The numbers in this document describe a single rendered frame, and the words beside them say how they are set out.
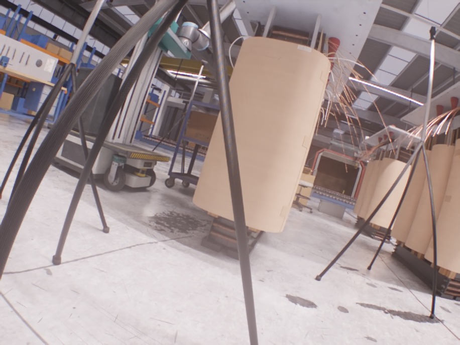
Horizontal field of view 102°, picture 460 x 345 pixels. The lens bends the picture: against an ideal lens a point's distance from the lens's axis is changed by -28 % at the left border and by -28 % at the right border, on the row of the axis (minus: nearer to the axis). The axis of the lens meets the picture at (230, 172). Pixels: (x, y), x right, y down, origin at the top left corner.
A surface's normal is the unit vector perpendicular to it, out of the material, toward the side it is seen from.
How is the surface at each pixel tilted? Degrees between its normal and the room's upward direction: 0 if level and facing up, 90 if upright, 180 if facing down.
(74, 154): 90
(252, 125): 90
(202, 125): 90
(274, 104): 90
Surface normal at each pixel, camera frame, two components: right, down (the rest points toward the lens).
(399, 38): -0.25, -0.03
